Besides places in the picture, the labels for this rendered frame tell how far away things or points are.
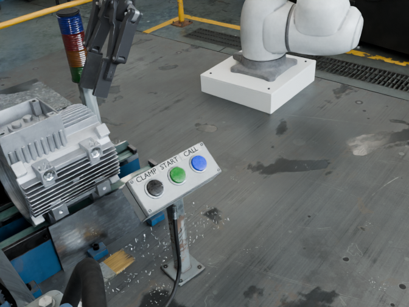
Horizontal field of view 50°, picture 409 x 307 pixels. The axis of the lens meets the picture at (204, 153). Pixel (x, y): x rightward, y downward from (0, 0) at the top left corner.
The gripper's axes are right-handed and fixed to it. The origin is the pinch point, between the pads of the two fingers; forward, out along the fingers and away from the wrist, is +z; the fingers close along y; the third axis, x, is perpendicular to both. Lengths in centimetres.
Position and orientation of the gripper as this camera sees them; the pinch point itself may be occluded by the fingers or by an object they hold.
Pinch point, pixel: (97, 76)
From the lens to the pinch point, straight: 88.2
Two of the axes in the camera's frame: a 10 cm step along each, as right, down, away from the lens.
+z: -3.3, 9.1, 2.4
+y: 6.6, 4.0, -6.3
